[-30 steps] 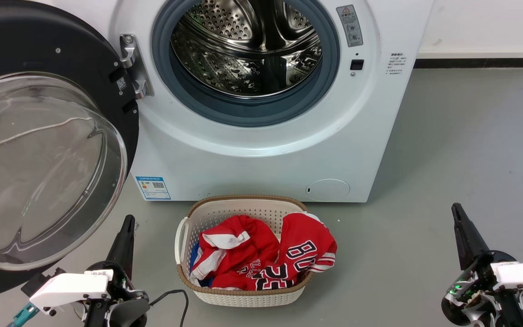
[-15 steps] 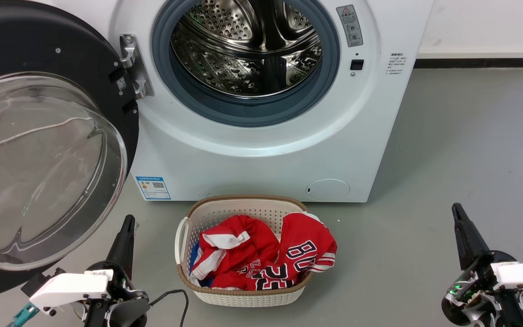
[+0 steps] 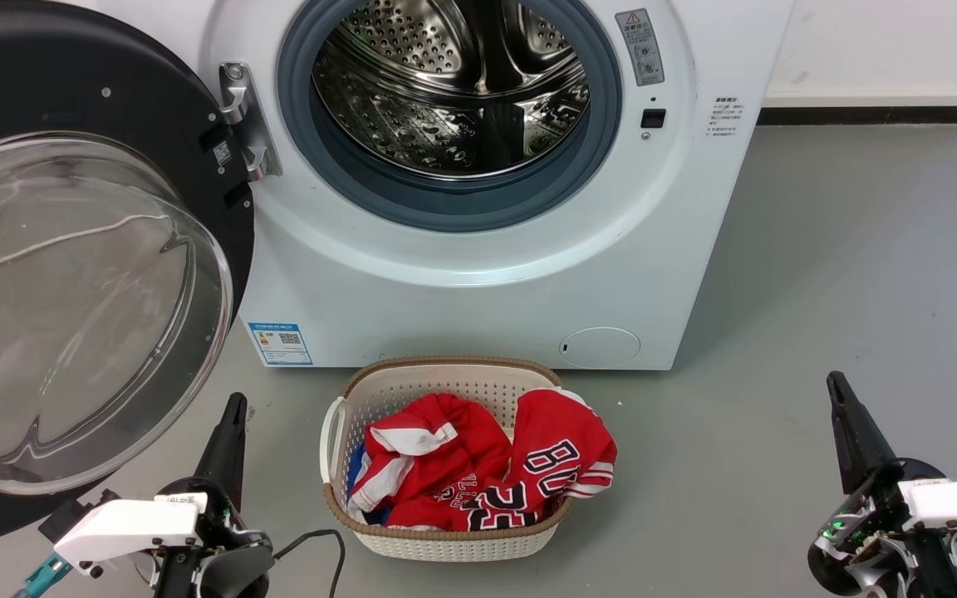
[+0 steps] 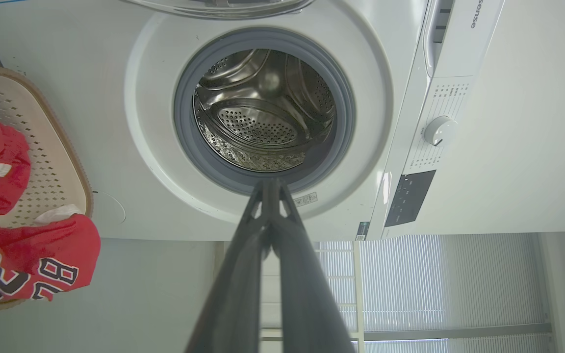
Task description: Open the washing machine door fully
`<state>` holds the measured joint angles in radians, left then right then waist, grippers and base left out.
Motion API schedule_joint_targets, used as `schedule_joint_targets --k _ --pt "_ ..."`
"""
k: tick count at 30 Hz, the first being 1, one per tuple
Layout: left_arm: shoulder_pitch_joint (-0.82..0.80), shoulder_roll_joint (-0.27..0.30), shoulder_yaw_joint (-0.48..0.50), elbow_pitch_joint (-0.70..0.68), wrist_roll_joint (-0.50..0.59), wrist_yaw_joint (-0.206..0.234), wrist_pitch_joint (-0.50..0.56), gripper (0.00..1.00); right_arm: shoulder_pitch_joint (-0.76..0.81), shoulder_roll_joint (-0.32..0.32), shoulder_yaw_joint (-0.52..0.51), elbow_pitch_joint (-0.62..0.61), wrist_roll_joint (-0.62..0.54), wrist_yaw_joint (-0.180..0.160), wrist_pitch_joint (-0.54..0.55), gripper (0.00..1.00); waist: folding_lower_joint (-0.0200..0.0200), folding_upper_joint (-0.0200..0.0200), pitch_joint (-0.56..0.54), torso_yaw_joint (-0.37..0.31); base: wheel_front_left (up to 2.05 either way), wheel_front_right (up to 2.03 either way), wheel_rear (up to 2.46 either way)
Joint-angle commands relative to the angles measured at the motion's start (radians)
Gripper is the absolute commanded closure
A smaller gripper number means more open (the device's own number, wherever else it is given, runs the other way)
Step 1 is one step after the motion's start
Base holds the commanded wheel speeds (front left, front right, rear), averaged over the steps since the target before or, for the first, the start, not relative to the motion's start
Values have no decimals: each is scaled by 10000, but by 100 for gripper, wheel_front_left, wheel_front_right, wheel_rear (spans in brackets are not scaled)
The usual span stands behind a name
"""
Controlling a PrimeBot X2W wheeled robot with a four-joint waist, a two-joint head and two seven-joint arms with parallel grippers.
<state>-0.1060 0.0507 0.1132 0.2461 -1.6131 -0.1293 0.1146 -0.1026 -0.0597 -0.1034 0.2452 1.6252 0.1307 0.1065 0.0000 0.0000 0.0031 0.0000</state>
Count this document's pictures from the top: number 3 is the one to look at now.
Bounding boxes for blue garment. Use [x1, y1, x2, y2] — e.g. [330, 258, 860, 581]
[347, 448, 388, 526]

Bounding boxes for small printed text label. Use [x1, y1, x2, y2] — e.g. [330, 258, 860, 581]
[704, 96, 744, 138]

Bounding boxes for red jersey with black letters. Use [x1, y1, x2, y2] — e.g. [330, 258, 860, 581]
[445, 388, 618, 532]

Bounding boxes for perforated steel drum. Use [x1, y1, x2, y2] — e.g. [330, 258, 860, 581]
[312, 0, 591, 179]

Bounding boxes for red garment with white trim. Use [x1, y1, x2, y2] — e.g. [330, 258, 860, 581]
[348, 394, 514, 531]

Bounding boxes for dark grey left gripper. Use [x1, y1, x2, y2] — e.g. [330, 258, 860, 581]
[155, 393, 250, 551]

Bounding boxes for teal cable connector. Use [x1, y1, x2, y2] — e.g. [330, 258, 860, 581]
[12, 554, 72, 598]

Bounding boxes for thin black cable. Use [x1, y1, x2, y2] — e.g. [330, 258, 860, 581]
[272, 529, 347, 598]

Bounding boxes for long white cable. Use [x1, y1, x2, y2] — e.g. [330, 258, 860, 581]
[0, 214, 174, 279]

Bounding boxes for grey rubber door gasket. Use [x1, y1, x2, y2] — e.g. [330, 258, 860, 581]
[277, 0, 623, 233]

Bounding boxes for blue energy label sticker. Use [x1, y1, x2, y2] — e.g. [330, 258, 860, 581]
[248, 322, 313, 367]

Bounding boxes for metal door hinge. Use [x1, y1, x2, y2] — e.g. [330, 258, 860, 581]
[218, 62, 283, 182]

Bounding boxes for grey warning sticker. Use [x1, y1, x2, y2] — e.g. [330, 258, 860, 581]
[616, 8, 666, 87]

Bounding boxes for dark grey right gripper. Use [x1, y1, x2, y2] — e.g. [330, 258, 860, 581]
[807, 371, 957, 597]

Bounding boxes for white washing machine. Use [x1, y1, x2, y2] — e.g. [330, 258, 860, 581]
[71, 0, 797, 371]

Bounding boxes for black round glass washer door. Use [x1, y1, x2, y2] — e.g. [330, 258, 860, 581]
[0, 0, 257, 553]

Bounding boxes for cream woven laundry basket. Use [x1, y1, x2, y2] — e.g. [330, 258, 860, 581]
[320, 356, 591, 562]

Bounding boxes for round white filter cover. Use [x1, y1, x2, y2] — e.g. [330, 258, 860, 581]
[559, 326, 642, 369]

